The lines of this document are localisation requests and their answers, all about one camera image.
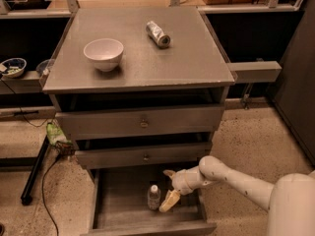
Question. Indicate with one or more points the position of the white ceramic bowl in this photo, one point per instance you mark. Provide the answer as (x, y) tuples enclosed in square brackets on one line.
[(104, 54)]

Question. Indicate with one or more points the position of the black metal bar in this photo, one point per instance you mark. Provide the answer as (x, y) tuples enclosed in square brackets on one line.
[(26, 197)]

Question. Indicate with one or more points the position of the grey drawer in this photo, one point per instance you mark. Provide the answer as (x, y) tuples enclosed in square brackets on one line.
[(117, 123), (120, 204), (130, 156)]

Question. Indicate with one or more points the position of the grey side shelf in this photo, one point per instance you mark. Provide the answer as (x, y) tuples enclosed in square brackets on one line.
[(255, 72)]

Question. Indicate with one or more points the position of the grey middle drawer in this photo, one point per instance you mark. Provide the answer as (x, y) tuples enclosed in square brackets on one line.
[(130, 156)]

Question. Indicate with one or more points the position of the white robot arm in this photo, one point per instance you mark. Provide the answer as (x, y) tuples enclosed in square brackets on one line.
[(290, 202)]

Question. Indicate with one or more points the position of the clear plastic bottle white cap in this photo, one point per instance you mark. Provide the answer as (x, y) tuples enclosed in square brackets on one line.
[(153, 197)]

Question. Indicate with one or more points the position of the blue patterned bowl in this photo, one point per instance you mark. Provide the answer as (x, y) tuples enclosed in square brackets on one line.
[(13, 67)]

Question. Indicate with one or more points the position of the grey bottom drawer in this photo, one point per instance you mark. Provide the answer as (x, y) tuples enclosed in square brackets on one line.
[(120, 204)]

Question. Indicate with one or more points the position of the grey left bench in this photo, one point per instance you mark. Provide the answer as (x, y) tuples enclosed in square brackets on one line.
[(28, 82)]

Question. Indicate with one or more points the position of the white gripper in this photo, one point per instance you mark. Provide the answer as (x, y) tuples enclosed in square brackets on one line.
[(179, 181)]

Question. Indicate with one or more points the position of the dark cabinet at right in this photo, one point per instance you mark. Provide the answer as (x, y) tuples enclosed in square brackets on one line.
[(293, 94)]

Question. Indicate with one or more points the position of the grey top drawer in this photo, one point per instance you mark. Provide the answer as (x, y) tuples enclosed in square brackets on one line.
[(117, 123)]

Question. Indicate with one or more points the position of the small glass bowl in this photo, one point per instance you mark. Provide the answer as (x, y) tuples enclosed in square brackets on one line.
[(44, 67)]

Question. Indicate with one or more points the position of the silver crushed can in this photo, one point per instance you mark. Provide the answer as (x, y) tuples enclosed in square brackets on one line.
[(161, 39)]

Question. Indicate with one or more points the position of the green snack bag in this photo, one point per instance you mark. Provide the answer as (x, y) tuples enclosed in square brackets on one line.
[(56, 136)]

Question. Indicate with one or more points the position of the grey drawer cabinet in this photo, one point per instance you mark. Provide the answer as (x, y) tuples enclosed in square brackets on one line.
[(190, 71)]

